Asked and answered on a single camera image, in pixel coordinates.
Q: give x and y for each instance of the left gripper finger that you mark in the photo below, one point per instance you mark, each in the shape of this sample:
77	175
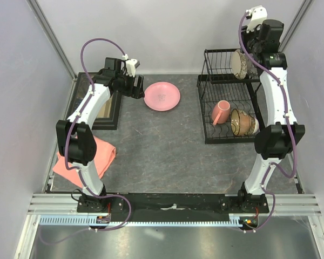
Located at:
139	83
138	94

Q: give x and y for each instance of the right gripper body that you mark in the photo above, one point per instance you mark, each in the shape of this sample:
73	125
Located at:
254	45

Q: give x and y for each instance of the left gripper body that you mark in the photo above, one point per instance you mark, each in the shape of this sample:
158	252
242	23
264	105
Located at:
126	84

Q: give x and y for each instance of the pink plate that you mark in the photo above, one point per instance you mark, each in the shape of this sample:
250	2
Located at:
162	96

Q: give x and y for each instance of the cream speckled oval plate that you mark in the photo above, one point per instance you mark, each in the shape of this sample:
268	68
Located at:
238	64

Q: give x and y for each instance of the grey glass plate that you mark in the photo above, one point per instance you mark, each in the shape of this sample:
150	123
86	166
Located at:
250	68

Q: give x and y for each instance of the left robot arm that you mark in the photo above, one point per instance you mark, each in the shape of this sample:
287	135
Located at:
76	142

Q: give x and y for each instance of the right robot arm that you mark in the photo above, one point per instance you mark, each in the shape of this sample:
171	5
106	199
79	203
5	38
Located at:
282	132

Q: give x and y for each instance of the black framed display box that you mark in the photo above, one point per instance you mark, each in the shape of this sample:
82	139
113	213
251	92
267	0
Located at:
107	118

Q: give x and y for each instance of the pink cloth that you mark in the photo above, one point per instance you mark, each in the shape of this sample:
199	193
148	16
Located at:
104	157

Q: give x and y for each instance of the pink mug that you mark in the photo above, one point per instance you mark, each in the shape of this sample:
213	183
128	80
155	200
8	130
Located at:
221	112

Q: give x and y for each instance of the brown patterned bowl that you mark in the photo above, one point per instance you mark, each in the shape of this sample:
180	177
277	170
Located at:
242	123

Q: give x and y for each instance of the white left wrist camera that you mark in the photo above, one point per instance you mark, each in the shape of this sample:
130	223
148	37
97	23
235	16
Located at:
130	66

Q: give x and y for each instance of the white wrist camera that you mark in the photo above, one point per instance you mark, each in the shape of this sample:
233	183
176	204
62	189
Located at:
256	15
130	66

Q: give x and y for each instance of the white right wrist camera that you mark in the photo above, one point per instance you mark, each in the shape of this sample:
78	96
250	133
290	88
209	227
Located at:
256	15

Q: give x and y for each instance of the black wire dish rack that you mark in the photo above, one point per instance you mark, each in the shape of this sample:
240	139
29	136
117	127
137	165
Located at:
216	83

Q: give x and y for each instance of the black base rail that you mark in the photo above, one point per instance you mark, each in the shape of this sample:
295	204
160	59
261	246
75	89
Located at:
173	207

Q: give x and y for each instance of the slotted cable duct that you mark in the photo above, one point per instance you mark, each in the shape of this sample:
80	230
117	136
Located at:
102	221

